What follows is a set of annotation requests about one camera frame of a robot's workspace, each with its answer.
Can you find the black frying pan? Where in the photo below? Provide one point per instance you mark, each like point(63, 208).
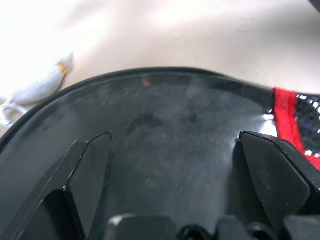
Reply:
point(170, 120)

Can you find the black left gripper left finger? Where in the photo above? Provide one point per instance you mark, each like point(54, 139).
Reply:
point(82, 180)

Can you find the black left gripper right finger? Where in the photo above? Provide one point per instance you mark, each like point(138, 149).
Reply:
point(275, 175)

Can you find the white cloth bundle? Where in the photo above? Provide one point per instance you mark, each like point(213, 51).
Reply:
point(42, 86)

